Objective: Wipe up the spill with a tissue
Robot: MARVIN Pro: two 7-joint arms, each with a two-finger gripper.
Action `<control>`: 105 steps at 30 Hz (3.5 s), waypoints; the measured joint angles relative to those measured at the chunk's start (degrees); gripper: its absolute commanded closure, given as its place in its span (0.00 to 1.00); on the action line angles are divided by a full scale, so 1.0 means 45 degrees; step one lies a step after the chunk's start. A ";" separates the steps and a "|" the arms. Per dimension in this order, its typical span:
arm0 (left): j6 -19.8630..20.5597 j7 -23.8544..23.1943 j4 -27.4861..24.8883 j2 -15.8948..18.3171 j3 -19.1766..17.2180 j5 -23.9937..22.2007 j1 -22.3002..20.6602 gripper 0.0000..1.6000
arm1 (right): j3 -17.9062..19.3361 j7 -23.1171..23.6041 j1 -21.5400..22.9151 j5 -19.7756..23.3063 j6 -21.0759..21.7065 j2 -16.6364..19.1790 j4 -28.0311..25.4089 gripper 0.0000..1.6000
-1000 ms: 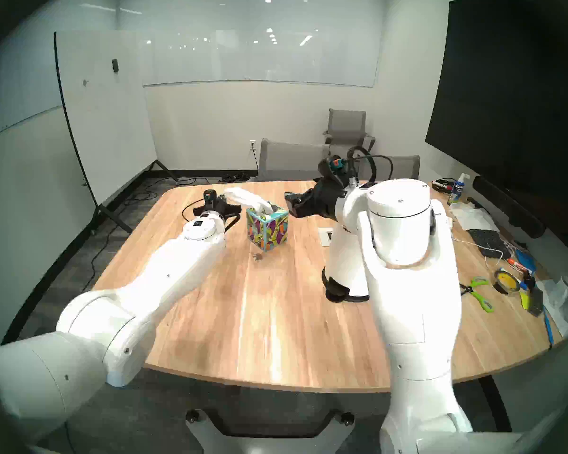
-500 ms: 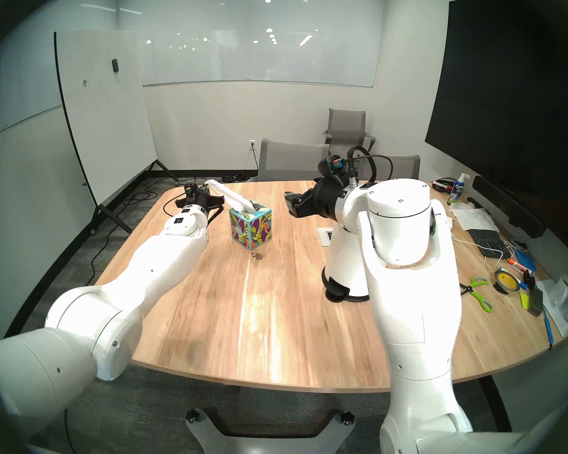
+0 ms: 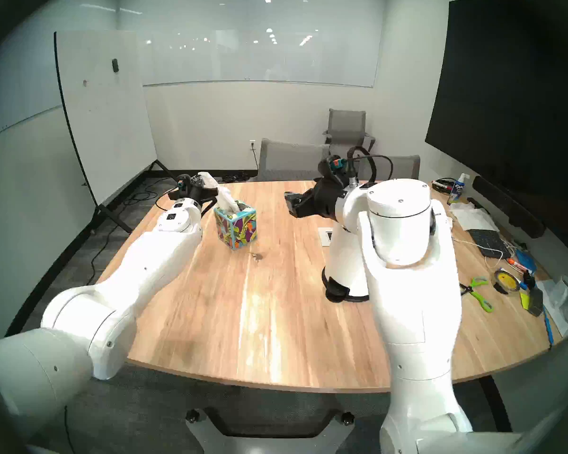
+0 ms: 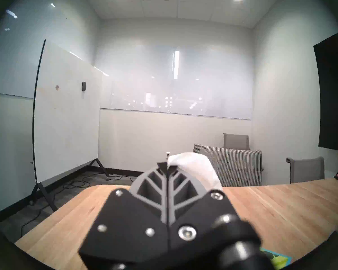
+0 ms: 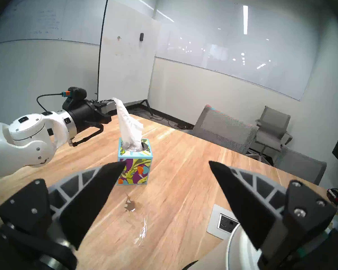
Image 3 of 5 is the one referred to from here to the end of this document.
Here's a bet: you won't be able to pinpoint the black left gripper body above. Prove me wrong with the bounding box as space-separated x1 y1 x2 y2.
169 183 218 206

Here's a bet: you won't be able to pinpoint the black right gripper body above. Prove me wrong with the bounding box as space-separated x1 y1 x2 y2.
307 175 350 219

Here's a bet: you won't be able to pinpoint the white pulled-out tissue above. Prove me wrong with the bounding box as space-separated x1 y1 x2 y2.
198 172 241 213

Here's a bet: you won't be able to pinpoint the colourful patterned tissue box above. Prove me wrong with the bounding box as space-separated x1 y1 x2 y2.
213 201 257 251

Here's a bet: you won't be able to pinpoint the wide grey mesh chair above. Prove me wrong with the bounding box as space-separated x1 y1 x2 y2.
257 138 332 182

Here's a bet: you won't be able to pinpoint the grey swivel office chair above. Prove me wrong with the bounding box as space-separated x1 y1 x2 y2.
323 109 376 158

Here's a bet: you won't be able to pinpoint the rolling whiteboard on stand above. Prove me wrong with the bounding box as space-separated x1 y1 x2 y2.
53 30 180 236

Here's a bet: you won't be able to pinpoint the whiteboard cleaner spray bottle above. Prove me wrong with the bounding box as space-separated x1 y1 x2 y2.
447 173 470 205

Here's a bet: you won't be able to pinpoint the white cloth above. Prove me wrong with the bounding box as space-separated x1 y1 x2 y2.
450 203 500 232

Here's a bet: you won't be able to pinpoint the black keyboard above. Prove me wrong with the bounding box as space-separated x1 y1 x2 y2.
468 228 513 259

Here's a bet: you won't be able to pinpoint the black video bar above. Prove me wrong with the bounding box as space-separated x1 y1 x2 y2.
472 175 546 238

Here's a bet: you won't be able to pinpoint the yellow black tape roll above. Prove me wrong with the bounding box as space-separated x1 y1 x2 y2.
494 268 524 295

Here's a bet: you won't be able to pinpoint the blue pouch with marker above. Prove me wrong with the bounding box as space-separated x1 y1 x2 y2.
507 250 538 275

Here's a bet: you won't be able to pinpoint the black block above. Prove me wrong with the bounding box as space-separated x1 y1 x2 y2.
528 285 545 316

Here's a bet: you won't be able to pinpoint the white rolled paper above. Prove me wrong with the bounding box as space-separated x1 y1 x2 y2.
547 274 568 308

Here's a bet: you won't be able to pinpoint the white paper sheet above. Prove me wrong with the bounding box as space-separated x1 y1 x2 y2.
535 280 568 338

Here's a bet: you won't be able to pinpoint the black table leg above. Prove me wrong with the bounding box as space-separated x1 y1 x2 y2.
478 375 512 432

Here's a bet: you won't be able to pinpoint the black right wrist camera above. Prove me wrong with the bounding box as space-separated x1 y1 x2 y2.
318 155 349 179

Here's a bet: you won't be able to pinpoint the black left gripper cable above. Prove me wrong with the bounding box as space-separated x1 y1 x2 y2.
154 173 192 212

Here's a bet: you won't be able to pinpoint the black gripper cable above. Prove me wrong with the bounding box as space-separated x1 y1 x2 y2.
346 146 394 186
154 173 192 212

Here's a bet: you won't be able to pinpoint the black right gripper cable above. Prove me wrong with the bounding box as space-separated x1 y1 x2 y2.
346 146 394 186

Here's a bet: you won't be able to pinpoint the long black floor cable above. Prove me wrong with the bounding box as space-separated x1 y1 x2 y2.
78 174 183 302

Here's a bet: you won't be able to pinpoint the thin white cable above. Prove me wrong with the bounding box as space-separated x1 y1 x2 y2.
452 238 507 269

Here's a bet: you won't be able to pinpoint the long glass wall board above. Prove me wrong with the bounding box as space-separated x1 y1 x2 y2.
137 13 377 88

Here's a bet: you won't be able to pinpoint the green handled scissors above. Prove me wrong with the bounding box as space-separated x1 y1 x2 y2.
459 277 494 313

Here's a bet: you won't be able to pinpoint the wall whiteboard with writing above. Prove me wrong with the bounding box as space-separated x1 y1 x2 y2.
0 42 63 145

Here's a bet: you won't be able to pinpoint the black wall screen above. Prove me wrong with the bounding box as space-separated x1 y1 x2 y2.
425 0 568 269

